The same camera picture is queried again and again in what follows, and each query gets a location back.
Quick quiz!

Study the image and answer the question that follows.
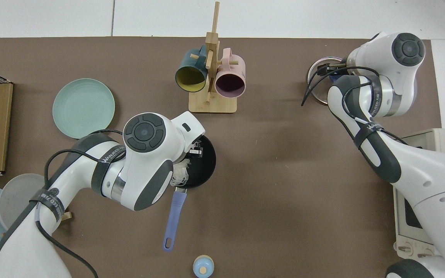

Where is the glass lid with blue knob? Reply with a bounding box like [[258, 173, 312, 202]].
[[307, 57, 343, 106]]

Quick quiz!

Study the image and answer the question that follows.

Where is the white vermicelli bundle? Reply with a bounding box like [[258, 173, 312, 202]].
[[170, 140, 204, 189]]

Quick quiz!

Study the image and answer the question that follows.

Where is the pale green plate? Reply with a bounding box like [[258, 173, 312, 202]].
[[53, 78, 115, 139]]

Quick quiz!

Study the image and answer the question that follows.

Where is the wooden plate rack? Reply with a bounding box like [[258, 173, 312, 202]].
[[0, 196, 73, 237]]

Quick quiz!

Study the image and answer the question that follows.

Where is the grey plate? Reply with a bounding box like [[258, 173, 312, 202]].
[[0, 173, 48, 232]]

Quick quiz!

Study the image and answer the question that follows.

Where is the wooden mug stand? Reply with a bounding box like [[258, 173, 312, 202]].
[[189, 1, 238, 114]]

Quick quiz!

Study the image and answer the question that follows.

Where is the teal mug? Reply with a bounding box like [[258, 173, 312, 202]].
[[175, 44, 208, 93]]

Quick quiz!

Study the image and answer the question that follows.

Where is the pink mug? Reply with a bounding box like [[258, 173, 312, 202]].
[[214, 48, 246, 98]]

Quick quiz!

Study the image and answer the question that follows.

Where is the brown table cloth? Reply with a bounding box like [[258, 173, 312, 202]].
[[0, 37, 442, 278]]

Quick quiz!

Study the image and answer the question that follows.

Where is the small blue round thing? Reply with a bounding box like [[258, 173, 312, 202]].
[[193, 255, 214, 278]]

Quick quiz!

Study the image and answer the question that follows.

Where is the pale toaster oven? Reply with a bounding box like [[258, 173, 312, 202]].
[[393, 128, 445, 264]]

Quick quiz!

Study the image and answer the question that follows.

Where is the black pot with purple handle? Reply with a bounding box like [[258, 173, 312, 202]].
[[163, 133, 217, 253]]

